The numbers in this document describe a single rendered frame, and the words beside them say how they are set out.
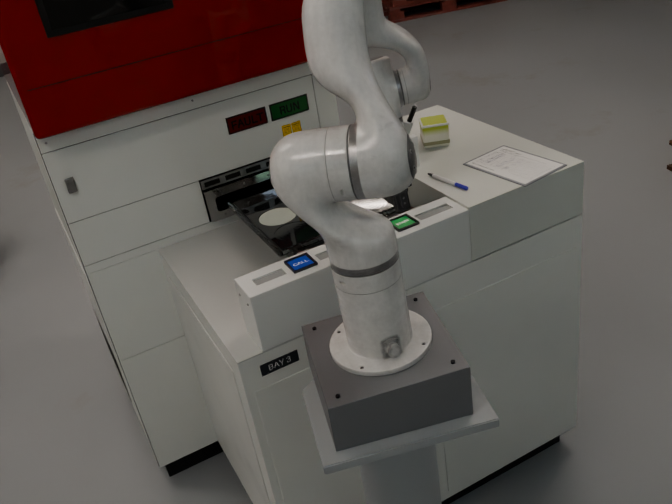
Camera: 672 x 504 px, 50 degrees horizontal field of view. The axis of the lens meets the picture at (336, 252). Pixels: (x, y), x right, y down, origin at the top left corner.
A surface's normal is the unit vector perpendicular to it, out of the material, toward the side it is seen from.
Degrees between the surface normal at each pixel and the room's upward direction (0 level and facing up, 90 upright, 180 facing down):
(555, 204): 90
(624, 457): 0
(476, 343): 90
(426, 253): 90
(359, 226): 27
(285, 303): 90
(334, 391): 2
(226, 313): 0
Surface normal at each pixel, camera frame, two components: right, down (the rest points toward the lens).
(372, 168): -0.15, 0.33
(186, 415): 0.47, 0.39
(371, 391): -0.18, -0.85
